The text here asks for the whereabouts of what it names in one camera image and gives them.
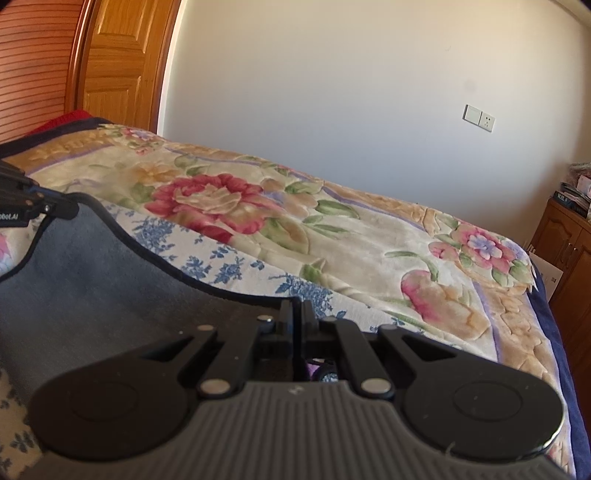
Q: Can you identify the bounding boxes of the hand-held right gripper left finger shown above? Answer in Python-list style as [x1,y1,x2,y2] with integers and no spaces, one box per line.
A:
[137,299,297,400]

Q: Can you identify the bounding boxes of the stack of books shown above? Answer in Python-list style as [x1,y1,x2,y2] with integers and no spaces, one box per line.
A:
[556,182,591,219]

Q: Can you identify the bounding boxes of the pile of papers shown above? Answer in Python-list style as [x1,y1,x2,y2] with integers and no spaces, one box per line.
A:
[568,161,591,197]

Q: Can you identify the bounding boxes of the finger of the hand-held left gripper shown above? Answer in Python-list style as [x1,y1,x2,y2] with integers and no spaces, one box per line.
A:
[0,187,80,220]
[0,159,41,191]

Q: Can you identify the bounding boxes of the white flat box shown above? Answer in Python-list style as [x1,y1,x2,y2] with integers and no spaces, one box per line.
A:
[526,251,565,304]

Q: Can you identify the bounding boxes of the blue floral bed sheet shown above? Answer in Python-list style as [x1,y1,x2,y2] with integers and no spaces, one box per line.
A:
[0,198,428,480]

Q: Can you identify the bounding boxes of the floral plush blanket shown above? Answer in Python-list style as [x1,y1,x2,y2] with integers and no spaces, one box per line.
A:
[0,117,579,479]

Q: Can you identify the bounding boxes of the wooden panel door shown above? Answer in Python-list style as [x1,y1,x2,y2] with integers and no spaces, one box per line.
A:
[69,0,184,136]

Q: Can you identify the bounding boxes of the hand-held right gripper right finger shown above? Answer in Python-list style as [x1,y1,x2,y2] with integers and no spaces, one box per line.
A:
[300,299,463,398]

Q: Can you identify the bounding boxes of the wooden cabinet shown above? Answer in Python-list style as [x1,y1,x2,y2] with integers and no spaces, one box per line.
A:
[526,198,591,480]

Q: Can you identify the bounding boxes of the red cloth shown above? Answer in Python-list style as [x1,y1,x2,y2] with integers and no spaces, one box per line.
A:
[22,108,94,137]

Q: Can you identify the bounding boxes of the wooden louvered wardrobe door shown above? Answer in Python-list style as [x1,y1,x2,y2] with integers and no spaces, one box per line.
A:
[0,0,87,145]

